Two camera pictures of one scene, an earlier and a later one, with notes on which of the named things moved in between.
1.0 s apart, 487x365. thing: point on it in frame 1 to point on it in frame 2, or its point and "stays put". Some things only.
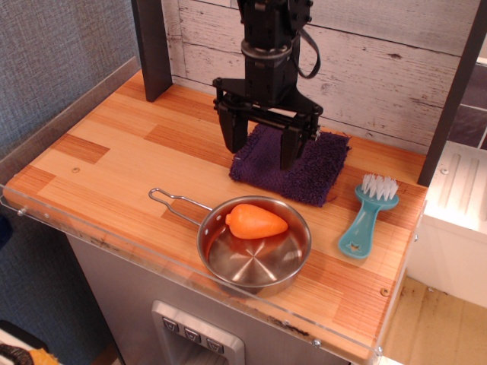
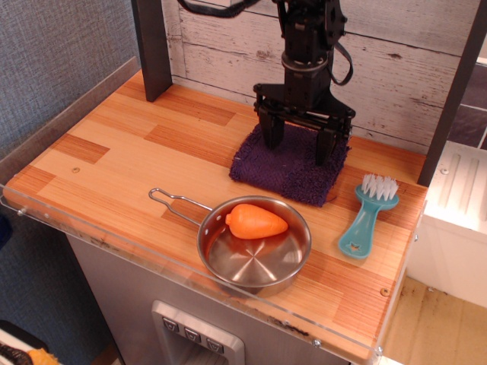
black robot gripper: [270, 92] to [306, 99]
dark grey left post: [151, 33] stays put
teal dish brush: [376, 193] stays put
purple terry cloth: [316, 177] stays put
